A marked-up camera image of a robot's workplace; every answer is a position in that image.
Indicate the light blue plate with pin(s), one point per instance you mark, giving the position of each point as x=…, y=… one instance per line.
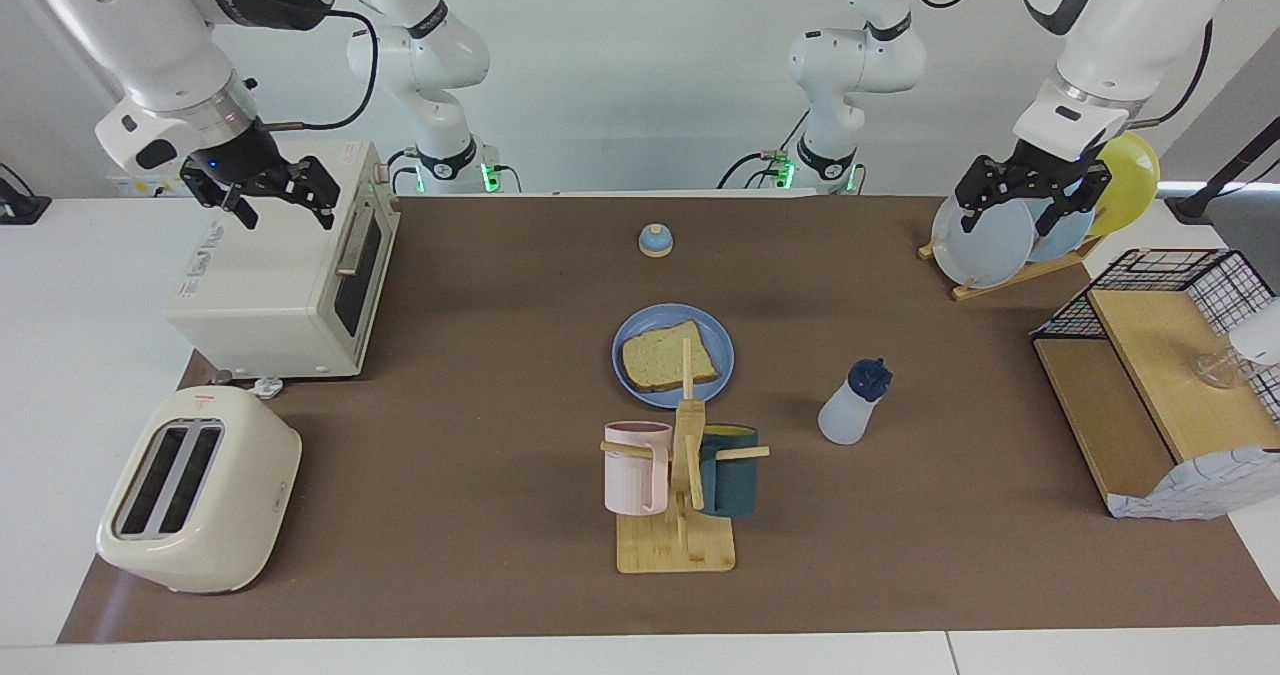
x=1070, y=230

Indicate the clear glass cup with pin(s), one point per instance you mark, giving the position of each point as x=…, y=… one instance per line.
x=1218, y=370

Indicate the white checked cloth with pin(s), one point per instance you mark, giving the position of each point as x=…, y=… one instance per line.
x=1200, y=485

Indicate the white rounded object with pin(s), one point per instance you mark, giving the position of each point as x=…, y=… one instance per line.
x=1260, y=333

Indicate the cream two-slot toaster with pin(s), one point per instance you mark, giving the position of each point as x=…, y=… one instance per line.
x=240, y=515

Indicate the white wall socket box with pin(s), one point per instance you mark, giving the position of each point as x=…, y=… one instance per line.
x=125, y=183

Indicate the dark teal mug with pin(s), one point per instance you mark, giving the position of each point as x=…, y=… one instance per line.
x=730, y=485

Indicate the pink mug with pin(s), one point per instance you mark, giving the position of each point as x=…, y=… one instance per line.
x=630, y=475

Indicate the wooden mug tree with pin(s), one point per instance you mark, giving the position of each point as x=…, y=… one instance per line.
x=675, y=550

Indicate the yellow plate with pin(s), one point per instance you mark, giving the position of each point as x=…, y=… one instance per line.
x=1130, y=180

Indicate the wooden plate rack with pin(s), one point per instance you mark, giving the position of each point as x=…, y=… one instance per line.
x=1010, y=280

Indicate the blue round plate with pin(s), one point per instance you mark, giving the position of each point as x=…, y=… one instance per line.
x=630, y=327

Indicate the brown table mat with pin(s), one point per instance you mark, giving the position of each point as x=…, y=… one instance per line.
x=450, y=515

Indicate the white toaster oven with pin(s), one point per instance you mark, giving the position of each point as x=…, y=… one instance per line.
x=270, y=285

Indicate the translucent seasoning bottle blue cap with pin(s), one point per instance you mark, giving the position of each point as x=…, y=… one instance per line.
x=848, y=417

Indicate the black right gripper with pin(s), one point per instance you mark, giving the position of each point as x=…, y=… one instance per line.
x=248, y=160

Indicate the toasted bread slice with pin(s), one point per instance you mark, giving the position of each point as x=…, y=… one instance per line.
x=655, y=360

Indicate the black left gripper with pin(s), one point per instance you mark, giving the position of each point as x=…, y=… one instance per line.
x=1040, y=170

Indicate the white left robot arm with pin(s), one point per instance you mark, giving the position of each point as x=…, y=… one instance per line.
x=1130, y=25

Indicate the grey plate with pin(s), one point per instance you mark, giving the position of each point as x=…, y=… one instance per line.
x=990, y=250

